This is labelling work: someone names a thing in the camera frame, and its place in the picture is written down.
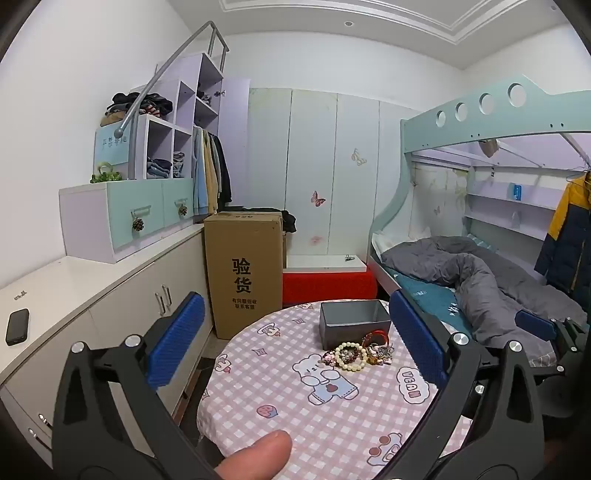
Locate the tall cardboard box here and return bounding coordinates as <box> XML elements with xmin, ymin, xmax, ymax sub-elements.
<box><xmin>204</xmin><ymin>211</ymin><xmax>284</xmax><ymax>340</ymax></box>

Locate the purple wall shelf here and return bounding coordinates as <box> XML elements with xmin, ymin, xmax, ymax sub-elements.
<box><xmin>464</xmin><ymin>175</ymin><xmax>560</xmax><ymax>241</ymax></box>

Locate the teal bed sheet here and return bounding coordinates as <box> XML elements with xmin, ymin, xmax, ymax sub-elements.
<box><xmin>394</xmin><ymin>272</ymin><xmax>476</xmax><ymax>339</ymax></box>

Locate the person's left hand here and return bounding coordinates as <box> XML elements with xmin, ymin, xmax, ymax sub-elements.
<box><xmin>215</xmin><ymin>430</ymin><xmax>293</xmax><ymax>480</ymax></box>

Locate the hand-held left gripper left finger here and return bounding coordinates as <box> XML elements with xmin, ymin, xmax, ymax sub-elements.
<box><xmin>52</xmin><ymin>292</ymin><xmax>218</xmax><ymax>480</ymax></box>

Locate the black hanging coat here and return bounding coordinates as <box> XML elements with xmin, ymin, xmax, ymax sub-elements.
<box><xmin>213</xmin><ymin>134</ymin><xmax>233</xmax><ymax>209</ymax></box>

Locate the purple stepped shelf unit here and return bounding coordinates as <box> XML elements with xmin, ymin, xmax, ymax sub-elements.
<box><xmin>95</xmin><ymin>52</ymin><xmax>252</xmax><ymax>217</ymax></box>

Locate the yellow navy jacket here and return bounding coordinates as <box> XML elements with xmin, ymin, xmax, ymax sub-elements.
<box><xmin>534</xmin><ymin>170</ymin><xmax>591</xmax><ymax>297</ymax></box>

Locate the round table with pink cloth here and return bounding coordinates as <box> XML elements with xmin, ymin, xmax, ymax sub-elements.
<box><xmin>196</xmin><ymin>299</ymin><xmax>474</xmax><ymax>480</ymax></box>

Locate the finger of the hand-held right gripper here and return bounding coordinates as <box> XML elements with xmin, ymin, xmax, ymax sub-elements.
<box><xmin>515</xmin><ymin>309</ymin><xmax>573</xmax><ymax>370</ymax></box>
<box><xmin>464</xmin><ymin>364</ymin><xmax>509</xmax><ymax>418</ymax></box>

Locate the teal bunk bed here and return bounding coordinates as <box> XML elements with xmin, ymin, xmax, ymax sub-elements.
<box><xmin>367</xmin><ymin>74</ymin><xmax>591</xmax><ymax>370</ymax></box>

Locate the small green plant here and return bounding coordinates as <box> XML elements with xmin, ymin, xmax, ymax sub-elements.
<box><xmin>90</xmin><ymin>161</ymin><xmax>123</xmax><ymax>184</ymax></box>

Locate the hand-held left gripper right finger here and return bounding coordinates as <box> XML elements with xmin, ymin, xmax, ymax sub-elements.
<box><xmin>389</xmin><ymin>290</ymin><xmax>546</xmax><ymax>480</ymax></box>

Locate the pile of dark clothes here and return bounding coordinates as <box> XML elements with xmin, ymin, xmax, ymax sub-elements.
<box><xmin>106</xmin><ymin>92</ymin><xmax>174</xmax><ymax>119</ymax></box>

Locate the red storage box white lid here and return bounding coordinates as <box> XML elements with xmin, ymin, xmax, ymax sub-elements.
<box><xmin>281</xmin><ymin>255</ymin><xmax>376</xmax><ymax>306</ymax></box>

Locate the black phone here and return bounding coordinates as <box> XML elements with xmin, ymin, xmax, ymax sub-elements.
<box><xmin>6</xmin><ymin>308</ymin><xmax>30</xmax><ymax>346</ymax></box>

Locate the white wardrobe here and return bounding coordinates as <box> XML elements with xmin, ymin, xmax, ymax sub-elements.
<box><xmin>247</xmin><ymin>88</ymin><xmax>419</xmax><ymax>266</ymax></box>

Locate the grey duvet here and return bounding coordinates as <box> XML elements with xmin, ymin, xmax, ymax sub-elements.
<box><xmin>381</xmin><ymin>235</ymin><xmax>589</xmax><ymax>367</ymax></box>

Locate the cream bead bracelet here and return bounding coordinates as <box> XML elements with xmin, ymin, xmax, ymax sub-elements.
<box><xmin>333</xmin><ymin>342</ymin><xmax>369</xmax><ymax>368</ymax></box>

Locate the grey metal handrail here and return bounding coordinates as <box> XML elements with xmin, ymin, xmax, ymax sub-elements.
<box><xmin>121</xmin><ymin>21</ymin><xmax>230</xmax><ymax>178</ymax></box>

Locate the grey metal box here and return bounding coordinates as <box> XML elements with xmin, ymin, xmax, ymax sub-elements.
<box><xmin>318</xmin><ymin>300</ymin><xmax>392</xmax><ymax>350</ymax></box>

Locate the teal drawer unit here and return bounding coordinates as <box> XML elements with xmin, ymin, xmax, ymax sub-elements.
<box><xmin>59</xmin><ymin>178</ymin><xmax>195</xmax><ymax>264</ymax></box>

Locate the white low cabinet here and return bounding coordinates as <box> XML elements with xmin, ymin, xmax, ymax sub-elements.
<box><xmin>0</xmin><ymin>222</ymin><xmax>214</xmax><ymax>467</ymax></box>

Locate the teal panel board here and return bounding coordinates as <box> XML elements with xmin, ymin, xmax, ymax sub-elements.
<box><xmin>95</xmin><ymin>124</ymin><xmax>134</xmax><ymax>172</ymax></box>

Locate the yellow hanging garment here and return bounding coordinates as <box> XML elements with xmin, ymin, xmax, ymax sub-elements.
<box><xmin>203</xmin><ymin>131</ymin><xmax>221</xmax><ymax>214</ymax></box>

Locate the pile of silver jewelry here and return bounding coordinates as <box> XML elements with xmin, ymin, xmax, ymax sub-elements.
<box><xmin>367</xmin><ymin>344</ymin><xmax>398</xmax><ymax>367</ymax></box>

